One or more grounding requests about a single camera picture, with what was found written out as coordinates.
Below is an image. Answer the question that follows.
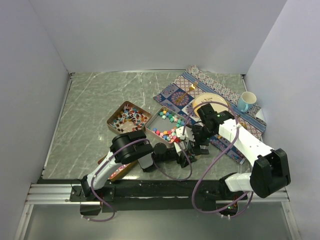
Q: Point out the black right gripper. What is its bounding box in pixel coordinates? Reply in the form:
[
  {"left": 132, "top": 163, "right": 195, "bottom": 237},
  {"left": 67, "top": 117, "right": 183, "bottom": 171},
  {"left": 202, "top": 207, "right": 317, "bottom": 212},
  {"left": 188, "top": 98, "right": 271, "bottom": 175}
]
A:
[{"left": 189, "top": 125, "right": 217, "bottom": 156}]

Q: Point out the clear jar lid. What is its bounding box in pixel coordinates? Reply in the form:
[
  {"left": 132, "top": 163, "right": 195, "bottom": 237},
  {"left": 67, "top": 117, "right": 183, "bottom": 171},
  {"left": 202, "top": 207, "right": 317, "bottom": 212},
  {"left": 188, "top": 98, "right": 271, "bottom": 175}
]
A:
[{"left": 187, "top": 146, "right": 198, "bottom": 158}]

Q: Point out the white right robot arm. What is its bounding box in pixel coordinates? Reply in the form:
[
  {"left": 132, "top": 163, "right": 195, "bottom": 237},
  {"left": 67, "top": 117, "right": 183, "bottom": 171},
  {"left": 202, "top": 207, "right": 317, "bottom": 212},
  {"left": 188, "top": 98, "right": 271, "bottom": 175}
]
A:
[{"left": 191, "top": 101, "right": 291, "bottom": 200}]

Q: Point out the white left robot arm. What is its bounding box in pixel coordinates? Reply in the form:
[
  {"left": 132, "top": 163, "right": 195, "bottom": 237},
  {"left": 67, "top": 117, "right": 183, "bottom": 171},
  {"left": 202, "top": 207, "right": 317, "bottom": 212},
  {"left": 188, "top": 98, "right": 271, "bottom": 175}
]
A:
[{"left": 80, "top": 130, "right": 191, "bottom": 201}]

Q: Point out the pink tin with star candies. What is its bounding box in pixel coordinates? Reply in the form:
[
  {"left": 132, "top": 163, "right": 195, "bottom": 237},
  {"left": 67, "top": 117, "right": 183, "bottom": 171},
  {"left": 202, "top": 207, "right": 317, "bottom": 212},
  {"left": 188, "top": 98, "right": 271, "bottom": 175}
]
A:
[{"left": 145, "top": 106, "right": 186, "bottom": 148}]

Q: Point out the cream yellow plate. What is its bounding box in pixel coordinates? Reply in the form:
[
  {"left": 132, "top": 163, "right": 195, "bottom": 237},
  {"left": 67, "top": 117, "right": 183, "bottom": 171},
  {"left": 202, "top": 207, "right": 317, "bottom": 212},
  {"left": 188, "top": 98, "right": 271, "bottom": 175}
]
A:
[{"left": 192, "top": 92, "right": 229, "bottom": 113}]

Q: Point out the gold fork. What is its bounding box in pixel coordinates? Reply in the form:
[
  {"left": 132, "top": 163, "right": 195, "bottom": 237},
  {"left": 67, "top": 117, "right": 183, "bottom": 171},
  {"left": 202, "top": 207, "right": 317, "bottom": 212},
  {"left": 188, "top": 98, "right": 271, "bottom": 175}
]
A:
[{"left": 175, "top": 81, "right": 198, "bottom": 104}]

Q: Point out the patterned placemat cloth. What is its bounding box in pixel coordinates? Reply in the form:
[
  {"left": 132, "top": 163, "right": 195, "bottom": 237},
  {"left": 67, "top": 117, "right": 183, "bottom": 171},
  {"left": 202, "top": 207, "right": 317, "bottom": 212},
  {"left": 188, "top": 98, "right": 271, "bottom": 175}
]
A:
[{"left": 152, "top": 64, "right": 268, "bottom": 165}]

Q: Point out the gold tin with gummy stars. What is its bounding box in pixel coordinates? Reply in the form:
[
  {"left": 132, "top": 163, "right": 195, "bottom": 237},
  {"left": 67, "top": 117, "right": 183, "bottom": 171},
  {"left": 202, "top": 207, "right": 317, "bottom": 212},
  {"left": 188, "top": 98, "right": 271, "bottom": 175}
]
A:
[{"left": 108, "top": 160, "right": 138, "bottom": 182}]

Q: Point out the light blue mug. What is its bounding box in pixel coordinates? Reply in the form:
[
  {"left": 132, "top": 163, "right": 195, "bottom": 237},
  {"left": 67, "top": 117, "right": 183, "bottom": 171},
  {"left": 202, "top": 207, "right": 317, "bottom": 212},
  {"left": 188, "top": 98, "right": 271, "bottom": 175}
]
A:
[{"left": 237, "top": 91, "right": 257, "bottom": 113}]

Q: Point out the gold tin with lollipops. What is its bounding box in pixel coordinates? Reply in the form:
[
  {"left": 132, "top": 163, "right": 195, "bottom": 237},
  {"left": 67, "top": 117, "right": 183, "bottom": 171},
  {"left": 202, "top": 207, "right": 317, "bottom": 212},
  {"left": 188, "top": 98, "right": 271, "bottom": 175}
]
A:
[{"left": 106, "top": 101, "right": 152, "bottom": 135}]

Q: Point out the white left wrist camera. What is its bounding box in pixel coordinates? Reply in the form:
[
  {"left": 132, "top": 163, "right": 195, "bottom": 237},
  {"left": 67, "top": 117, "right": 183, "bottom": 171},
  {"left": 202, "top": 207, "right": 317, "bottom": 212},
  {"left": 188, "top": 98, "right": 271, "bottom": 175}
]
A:
[{"left": 174, "top": 141, "right": 186, "bottom": 154}]

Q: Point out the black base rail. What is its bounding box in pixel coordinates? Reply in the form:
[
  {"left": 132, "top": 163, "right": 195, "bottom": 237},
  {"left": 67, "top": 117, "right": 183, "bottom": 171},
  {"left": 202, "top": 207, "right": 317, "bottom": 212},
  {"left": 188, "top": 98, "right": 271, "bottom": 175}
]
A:
[{"left": 69, "top": 180, "right": 248, "bottom": 216}]

